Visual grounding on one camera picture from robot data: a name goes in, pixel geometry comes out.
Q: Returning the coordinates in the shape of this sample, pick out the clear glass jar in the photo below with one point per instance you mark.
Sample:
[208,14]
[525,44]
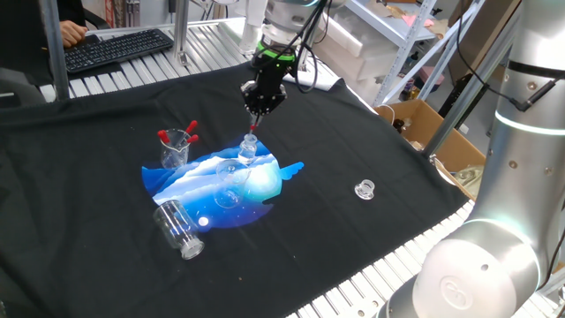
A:
[176,225]

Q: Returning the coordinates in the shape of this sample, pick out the black cloth with blue print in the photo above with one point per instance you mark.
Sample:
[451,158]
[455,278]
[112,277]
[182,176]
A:
[331,141]

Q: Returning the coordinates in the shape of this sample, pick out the black case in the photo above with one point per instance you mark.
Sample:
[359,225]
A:
[448,103]

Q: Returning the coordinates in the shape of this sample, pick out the grey plastic bag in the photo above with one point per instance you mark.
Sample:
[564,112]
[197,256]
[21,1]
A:
[468,179]

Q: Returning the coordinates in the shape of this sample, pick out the pink paper sheet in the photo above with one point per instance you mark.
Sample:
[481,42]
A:
[415,20]

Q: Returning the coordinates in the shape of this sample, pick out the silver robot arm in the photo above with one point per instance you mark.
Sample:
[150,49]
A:
[521,176]

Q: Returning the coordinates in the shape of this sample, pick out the red bulb plastic dropper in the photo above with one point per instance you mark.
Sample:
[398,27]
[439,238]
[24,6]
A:
[165,138]
[253,128]
[193,138]
[161,133]
[191,126]

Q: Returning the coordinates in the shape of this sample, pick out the white metal shelf rack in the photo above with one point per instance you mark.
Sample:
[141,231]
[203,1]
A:
[397,31]

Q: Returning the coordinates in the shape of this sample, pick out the small glass vial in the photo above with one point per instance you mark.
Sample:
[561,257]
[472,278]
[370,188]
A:
[247,154]

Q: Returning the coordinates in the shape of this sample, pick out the large glass beaker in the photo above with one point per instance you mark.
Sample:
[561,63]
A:
[229,194]

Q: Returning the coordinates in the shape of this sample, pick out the person's hand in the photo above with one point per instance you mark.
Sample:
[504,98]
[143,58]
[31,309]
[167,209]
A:
[73,33]

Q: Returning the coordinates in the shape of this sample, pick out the aluminium frame post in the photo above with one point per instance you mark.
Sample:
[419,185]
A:
[471,93]
[304,62]
[55,53]
[181,31]

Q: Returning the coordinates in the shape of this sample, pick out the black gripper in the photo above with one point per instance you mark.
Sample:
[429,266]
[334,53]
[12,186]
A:
[273,73]

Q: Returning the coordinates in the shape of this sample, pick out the brown cardboard box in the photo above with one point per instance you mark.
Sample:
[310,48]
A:
[424,119]

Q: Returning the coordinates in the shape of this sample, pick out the black computer keyboard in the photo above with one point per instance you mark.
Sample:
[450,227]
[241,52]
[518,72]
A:
[119,48]

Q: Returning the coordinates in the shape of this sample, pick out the clear glass stopper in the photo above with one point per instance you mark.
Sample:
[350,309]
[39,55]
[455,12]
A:
[364,190]

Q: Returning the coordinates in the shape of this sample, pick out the black office chair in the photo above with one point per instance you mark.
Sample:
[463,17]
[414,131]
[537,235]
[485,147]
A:
[95,17]

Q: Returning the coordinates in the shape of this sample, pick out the white storage crate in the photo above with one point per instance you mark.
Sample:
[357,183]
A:
[348,66]
[353,33]

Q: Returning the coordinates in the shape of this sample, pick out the pink box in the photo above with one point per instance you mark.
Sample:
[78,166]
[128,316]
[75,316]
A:
[430,75]

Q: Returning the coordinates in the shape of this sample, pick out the small glass beaker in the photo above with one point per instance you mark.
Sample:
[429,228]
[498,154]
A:
[170,159]

